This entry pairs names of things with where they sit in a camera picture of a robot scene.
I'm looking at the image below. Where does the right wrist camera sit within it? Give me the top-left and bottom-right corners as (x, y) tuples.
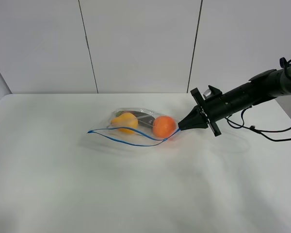
(203, 85), (222, 100)

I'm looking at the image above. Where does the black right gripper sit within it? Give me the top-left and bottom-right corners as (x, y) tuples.
(178, 88), (222, 136)

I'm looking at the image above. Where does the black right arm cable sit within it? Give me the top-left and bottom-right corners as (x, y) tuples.
(226, 56), (291, 142)

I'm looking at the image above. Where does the yellow pear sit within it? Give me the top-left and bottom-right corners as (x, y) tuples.
(111, 113), (139, 134)

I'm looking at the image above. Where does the clear zip bag blue seal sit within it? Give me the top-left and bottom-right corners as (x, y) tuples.
(87, 108), (180, 147)

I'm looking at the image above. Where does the orange fruit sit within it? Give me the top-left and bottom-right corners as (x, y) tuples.
(152, 116), (177, 138)

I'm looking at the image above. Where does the dark purple eggplant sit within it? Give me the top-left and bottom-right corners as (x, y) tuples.
(115, 110), (155, 129)

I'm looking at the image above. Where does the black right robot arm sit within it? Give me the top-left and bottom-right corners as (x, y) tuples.
(178, 65), (291, 136)

